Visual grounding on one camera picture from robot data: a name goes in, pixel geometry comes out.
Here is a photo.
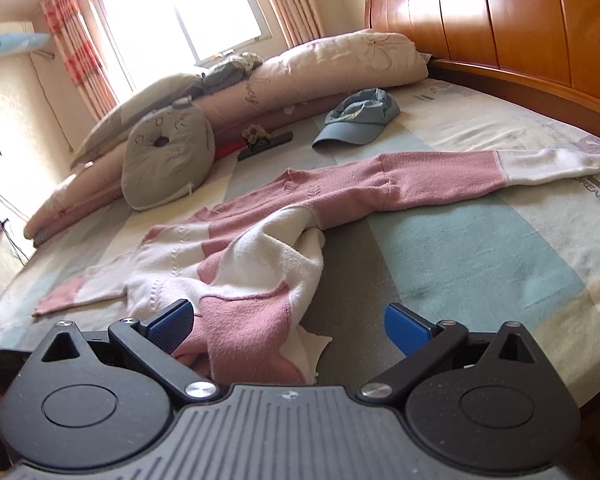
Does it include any pink and white knit sweater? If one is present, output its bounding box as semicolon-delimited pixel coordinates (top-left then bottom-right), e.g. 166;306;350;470
35;148;600;385

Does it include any grey cat face cushion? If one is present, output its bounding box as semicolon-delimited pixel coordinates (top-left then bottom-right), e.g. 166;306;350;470
121;98;215;211

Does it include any red stick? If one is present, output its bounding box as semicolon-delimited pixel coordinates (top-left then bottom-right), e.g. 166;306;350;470
214;142;247;162

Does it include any grey pillow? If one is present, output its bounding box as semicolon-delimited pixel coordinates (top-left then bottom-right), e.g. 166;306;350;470
70;72;204;169

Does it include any black hair clip with flower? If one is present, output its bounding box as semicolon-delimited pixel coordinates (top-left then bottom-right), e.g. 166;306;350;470
237;125;294;162

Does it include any blue baseball cap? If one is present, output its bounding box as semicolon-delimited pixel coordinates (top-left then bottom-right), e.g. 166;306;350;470
312;88;401;148

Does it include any grey folded cloth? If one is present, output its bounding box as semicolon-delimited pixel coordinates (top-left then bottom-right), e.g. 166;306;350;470
201;52;263;96

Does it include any floral cream rolled quilt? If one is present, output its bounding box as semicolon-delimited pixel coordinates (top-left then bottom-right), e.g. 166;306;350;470
23;29;428;245

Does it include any left striped curtain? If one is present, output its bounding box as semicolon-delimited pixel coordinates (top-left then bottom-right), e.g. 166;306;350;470
40;0;117;122

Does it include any window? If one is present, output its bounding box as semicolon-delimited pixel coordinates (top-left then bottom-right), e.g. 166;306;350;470
91;0;273;92

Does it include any air conditioner with blue cover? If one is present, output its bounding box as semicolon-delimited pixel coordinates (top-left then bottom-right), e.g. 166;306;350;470
0;22;52;58

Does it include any wooden headboard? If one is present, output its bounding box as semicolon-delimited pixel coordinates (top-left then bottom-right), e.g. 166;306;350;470
365;0;600;137

